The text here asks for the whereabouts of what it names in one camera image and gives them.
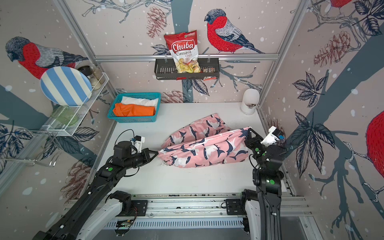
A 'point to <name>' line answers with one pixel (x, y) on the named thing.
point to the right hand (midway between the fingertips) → (247, 126)
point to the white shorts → (146, 102)
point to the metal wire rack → (48, 154)
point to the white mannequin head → (251, 99)
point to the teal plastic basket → (117, 99)
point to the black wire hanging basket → (166, 69)
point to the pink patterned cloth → (207, 142)
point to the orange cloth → (129, 110)
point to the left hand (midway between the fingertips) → (159, 150)
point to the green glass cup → (63, 113)
